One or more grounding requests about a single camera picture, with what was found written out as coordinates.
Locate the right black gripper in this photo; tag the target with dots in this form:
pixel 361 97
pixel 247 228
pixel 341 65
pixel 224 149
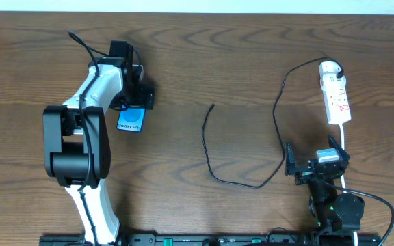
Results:
pixel 312 171

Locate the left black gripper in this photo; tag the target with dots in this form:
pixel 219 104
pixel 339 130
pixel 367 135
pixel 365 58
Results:
pixel 142 101

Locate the blue Galaxy S25 smartphone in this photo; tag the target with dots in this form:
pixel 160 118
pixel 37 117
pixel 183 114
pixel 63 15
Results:
pixel 131 119

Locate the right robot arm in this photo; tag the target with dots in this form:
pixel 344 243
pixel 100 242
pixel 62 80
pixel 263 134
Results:
pixel 338 214

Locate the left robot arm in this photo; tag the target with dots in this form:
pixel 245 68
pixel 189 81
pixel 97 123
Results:
pixel 77 151

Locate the white USB charger plug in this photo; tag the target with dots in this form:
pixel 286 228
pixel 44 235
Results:
pixel 331 67

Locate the white power strip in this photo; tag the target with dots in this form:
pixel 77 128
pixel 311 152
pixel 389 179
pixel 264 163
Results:
pixel 335 98

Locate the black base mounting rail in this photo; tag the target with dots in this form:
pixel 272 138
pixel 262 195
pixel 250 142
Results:
pixel 277 238

